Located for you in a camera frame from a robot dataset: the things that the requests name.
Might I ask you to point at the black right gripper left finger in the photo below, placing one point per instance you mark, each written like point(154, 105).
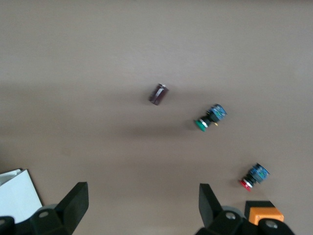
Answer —
point(73, 208)

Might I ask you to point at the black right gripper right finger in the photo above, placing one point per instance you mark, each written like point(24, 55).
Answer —
point(212, 215)

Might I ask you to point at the orange button box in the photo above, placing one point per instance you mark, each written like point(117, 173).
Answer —
point(265, 213)

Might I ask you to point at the red push button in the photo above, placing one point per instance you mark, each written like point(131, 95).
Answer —
point(254, 176)

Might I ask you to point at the white drawer cabinet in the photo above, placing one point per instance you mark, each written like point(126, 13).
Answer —
point(17, 193)

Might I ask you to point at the green push button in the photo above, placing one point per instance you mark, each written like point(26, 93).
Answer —
point(210, 118)

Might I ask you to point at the dark maroon cylinder capacitor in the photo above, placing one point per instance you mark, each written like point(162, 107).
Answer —
point(159, 94)

